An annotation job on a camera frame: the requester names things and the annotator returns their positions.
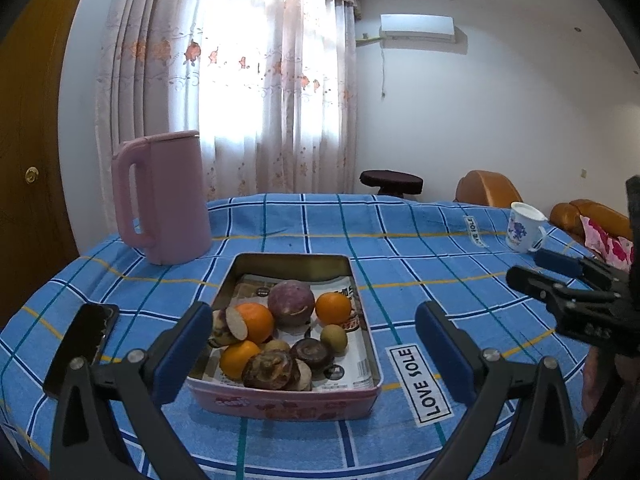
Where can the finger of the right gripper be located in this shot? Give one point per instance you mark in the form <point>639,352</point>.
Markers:
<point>561,299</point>
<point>590,271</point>

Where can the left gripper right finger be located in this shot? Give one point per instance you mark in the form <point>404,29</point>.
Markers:
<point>541,441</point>

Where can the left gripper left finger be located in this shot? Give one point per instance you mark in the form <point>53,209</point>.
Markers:
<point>86,439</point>

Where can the small orange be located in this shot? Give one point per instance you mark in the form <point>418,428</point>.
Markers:
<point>333,308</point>
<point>234,358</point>

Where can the large orange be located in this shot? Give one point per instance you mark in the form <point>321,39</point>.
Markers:
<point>258,320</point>

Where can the small brown longan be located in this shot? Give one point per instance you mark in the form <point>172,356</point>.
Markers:
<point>335,337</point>

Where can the dark water chestnut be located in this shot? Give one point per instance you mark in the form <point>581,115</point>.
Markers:
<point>270,370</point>
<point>316,354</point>

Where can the large purple round fruit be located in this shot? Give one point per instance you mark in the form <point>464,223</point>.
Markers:
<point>291,303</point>

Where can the small brown fruit hidden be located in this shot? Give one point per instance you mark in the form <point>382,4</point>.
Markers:
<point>277,345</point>

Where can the person's right hand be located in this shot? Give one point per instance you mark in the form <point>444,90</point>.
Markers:
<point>610,392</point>

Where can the white blue-patterned mug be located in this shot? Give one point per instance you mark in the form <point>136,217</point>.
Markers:
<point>525,231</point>

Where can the brown leather sofa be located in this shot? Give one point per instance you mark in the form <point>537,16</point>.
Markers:
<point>566,216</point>

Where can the pink floral cushion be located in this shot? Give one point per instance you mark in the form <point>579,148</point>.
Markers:
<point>615,251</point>

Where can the black smartphone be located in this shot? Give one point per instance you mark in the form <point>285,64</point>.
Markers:
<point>86,338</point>

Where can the brown leather chair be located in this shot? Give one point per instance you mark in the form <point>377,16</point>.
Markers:
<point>486,188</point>

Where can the blue plaid tablecloth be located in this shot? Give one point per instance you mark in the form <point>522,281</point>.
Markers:
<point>402,253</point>

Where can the pink metal tin box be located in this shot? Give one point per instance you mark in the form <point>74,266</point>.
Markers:
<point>285,404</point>

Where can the dark round stool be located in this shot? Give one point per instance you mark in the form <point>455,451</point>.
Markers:
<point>392,183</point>

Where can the wooden door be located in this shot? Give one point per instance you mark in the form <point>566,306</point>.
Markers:
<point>36,237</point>

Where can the pink electric kettle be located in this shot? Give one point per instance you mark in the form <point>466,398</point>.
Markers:
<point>159,197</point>

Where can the brass door knob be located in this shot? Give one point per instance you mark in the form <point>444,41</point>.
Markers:
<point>31,175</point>

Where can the white air conditioner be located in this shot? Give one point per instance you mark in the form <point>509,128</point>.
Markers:
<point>418,27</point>

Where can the floral sheer curtain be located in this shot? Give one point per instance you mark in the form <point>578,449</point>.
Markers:
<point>269,85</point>

